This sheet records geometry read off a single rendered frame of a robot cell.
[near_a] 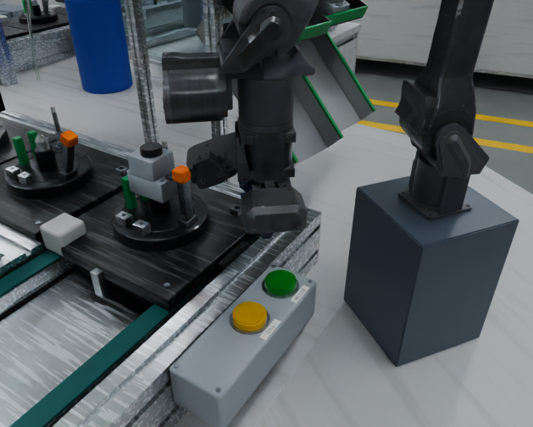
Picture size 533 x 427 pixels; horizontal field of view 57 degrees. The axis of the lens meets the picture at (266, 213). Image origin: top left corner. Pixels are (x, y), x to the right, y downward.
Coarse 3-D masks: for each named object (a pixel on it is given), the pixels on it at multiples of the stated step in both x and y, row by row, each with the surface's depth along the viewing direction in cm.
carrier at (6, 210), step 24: (24, 144) 82; (48, 144) 81; (0, 168) 87; (24, 168) 83; (48, 168) 82; (96, 168) 87; (0, 192) 80; (24, 192) 78; (48, 192) 78; (72, 192) 80; (96, 192) 80; (0, 216) 74; (24, 216) 74; (48, 216) 74
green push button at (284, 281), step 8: (272, 272) 63; (280, 272) 63; (288, 272) 63; (272, 280) 62; (280, 280) 62; (288, 280) 62; (296, 280) 62; (272, 288) 61; (280, 288) 61; (288, 288) 61
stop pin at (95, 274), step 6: (96, 270) 64; (102, 270) 64; (96, 276) 64; (102, 276) 64; (96, 282) 64; (102, 282) 65; (96, 288) 65; (102, 288) 65; (96, 294) 66; (102, 294) 65
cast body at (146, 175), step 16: (144, 144) 67; (160, 144) 67; (128, 160) 67; (144, 160) 65; (160, 160) 66; (128, 176) 68; (144, 176) 66; (160, 176) 67; (144, 192) 68; (160, 192) 66; (176, 192) 69
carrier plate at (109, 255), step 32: (96, 224) 73; (224, 224) 73; (64, 256) 69; (96, 256) 66; (128, 256) 66; (160, 256) 66; (192, 256) 66; (224, 256) 67; (128, 288) 63; (160, 288) 61; (192, 288) 63
